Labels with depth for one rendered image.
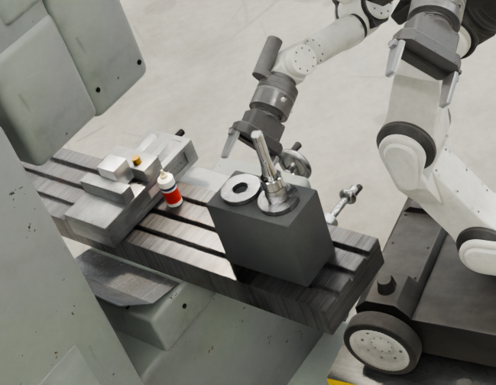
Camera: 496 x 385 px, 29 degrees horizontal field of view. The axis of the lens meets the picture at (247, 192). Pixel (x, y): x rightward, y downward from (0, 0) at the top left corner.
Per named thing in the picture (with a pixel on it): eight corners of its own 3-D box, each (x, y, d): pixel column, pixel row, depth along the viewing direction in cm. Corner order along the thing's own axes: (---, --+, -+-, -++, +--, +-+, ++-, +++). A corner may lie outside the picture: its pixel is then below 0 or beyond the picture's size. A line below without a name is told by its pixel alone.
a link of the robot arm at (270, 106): (265, 160, 208) (285, 114, 212) (290, 156, 200) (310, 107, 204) (220, 132, 203) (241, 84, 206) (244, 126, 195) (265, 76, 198)
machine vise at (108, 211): (157, 147, 261) (144, 116, 254) (199, 159, 253) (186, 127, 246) (73, 233, 244) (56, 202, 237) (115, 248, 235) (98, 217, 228)
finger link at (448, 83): (448, 100, 151) (455, 69, 154) (436, 108, 154) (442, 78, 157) (456, 105, 152) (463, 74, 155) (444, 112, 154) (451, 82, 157)
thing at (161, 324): (185, 189, 277) (172, 157, 270) (281, 217, 257) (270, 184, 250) (71, 312, 252) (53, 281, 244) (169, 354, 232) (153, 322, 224)
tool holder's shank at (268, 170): (277, 179, 196) (264, 137, 189) (262, 182, 197) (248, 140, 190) (278, 169, 199) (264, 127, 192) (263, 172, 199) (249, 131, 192)
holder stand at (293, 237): (257, 228, 227) (234, 164, 214) (335, 250, 214) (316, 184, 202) (228, 263, 220) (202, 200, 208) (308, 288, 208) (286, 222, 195)
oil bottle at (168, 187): (173, 195, 244) (160, 163, 237) (186, 198, 242) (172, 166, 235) (164, 205, 242) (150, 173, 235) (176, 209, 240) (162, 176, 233)
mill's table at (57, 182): (30, 154, 290) (19, 134, 285) (385, 261, 219) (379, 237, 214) (-25, 205, 279) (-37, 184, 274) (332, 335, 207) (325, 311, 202)
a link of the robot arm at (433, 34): (437, 91, 160) (449, 36, 166) (474, 66, 152) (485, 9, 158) (375, 55, 157) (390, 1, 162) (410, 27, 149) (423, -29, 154)
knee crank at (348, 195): (352, 186, 297) (348, 172, 293) (369, 191, 293) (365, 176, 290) (316, 234, 286) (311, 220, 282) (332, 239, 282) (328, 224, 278)
